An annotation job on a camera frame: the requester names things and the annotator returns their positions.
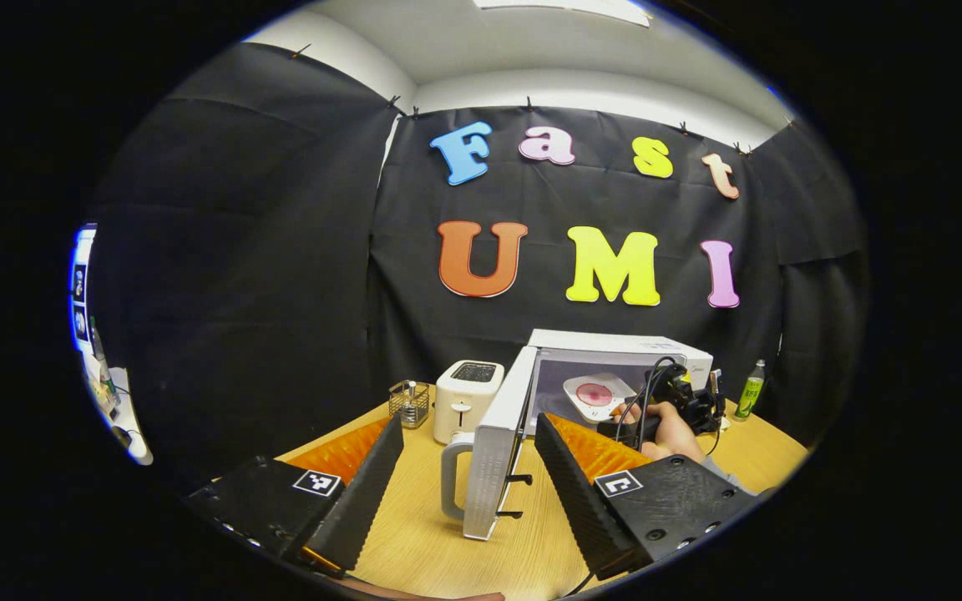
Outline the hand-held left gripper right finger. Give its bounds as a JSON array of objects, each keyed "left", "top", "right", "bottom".
[{"left": 534, "top": 412, "right": 759, "bottom": 582}]

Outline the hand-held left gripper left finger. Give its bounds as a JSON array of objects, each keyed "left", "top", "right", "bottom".
[{"left": 183, "top": 415, "right": 406, "bottom": 578}]

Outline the white square plate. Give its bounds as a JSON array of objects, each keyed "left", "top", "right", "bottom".
[{"left": 562, "top": 372, "right": 640, "bottom": 423}]

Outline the white microwave oven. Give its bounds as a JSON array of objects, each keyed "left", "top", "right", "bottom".
[{"left": 440, "top": 328, "right": 715, "bottom": 542}]

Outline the green drink bottle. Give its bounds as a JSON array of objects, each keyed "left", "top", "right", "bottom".
[{"left": 736, "top": 359, "right": 767, "bottom": 422}]

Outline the white toaster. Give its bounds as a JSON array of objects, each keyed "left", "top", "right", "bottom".
[{"left": 433, "top": 360, "right": 506, "bottom": 446}]

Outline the black backdrop cloth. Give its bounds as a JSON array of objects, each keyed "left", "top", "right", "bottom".
[{"left": 84, "top": 42, "right": 870, "bottom": 487}]

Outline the lit display screen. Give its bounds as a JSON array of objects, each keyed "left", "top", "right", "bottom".
[{"left": 69, "top": 224, "right": 98, "bottom": 356}]

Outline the ceiling light panel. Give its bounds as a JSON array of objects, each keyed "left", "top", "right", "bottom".
[{"left": 472, "top": 0, "right": 652, "bottom": 28}]

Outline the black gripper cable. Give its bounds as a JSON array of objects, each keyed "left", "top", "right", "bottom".
[{"left": 629, "top": 356, "right": 687, "bottom": 444}]

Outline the wire utensil basket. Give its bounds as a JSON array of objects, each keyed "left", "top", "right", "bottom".
[{"left": 387, "top": 380, "right": 432, "bottom": 430}]

